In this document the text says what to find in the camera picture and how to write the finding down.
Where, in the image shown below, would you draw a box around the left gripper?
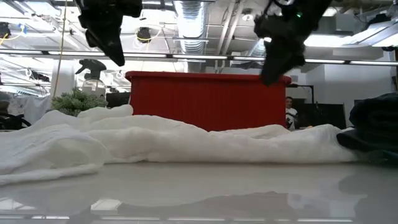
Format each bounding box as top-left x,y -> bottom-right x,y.
74,0 -> 144,68

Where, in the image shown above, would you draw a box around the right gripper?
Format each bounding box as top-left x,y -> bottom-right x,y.
253,0 -> 332,87

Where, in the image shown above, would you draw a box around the black jacket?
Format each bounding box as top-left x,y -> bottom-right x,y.
336,92 -> 398,156

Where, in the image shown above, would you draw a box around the white garment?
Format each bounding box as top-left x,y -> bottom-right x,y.
0,104 -> 359,187

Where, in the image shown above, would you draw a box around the red plastic laundry bin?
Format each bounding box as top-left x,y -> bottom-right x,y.
124,70 -> 292,133

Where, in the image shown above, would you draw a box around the ceiling strip light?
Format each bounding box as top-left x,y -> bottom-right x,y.
349,60 -> 398,67
303,58 -> 346,64

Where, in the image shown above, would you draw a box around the black round ceiling device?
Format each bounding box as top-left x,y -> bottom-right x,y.
136,26 -> 153,44

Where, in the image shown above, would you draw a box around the clear spray bottle grey head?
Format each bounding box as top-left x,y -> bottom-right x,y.
74,58 -> 108,100

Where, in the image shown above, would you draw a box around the person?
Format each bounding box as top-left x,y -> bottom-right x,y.
284,96 -> 299,131

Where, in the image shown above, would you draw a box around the green potted succulent plant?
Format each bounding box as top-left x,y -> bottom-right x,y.
50,86 -> 109,118

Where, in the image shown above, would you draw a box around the wide black computer monitor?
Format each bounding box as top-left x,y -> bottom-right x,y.
297,101 -> 348,130

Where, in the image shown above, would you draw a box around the white patterned cloth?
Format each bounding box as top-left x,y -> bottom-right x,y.
6,94 -> 53,125

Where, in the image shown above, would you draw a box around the yellow cable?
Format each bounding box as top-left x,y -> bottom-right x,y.
51,0 -> 69,98

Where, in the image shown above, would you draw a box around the silver ceiling ventilation duct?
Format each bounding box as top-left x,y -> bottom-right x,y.
172,0 -> 217,73

